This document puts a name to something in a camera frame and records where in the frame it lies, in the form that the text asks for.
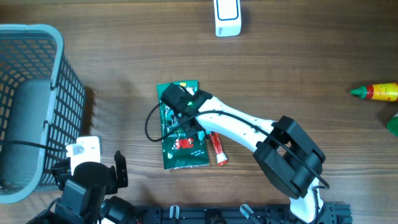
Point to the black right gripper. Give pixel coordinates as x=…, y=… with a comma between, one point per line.
x=188, y=132

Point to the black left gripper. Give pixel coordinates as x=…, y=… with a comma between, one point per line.
x=121, y=172

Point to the green glove packet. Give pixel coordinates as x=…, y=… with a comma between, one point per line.
x=178, y=150

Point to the red sauce sachet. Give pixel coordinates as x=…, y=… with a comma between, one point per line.
x=221, y=157

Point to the red yellow sauce bottle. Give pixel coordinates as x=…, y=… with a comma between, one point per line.
x=379, y=92

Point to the green lid jar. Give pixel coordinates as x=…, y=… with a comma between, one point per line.
x=392, y=125

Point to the pale green wipes packet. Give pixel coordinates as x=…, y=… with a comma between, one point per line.
x=202, y=134

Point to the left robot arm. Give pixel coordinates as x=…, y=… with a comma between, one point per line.
x=88, y=194

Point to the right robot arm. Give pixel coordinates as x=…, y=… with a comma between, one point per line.
x=286, y=154

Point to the white barcode scanner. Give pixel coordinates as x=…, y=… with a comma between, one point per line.
x=228, y=21

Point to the grey plastic basket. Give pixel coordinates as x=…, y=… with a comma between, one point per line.
x=42, y=106

